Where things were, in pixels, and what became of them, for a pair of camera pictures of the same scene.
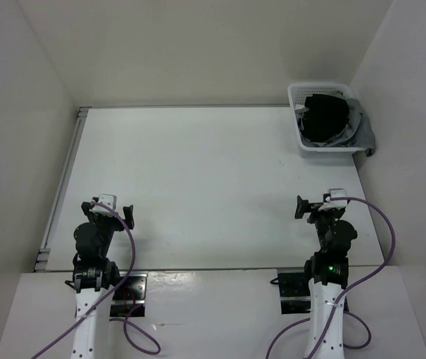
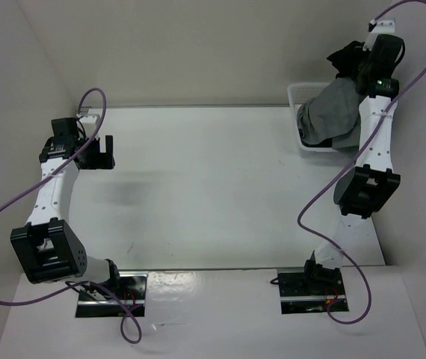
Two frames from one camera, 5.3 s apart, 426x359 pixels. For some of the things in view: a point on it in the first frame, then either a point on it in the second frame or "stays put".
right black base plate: (295, 292) stays put
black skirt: (326, 117) -> (344, 60)
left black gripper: (93, 217) -> (102, 160)
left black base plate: (129, 295) stays put
